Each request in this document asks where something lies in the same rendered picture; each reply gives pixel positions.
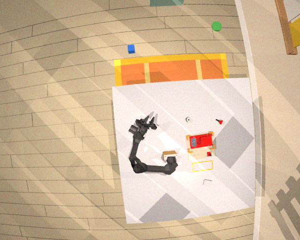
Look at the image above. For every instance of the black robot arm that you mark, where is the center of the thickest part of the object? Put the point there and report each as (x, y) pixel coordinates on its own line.
(141, 167)

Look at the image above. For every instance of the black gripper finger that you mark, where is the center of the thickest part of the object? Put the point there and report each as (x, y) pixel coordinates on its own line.
(144, 121)
(152, 122)

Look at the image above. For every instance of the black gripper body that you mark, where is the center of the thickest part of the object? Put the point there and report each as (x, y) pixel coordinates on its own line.
(144, 127)

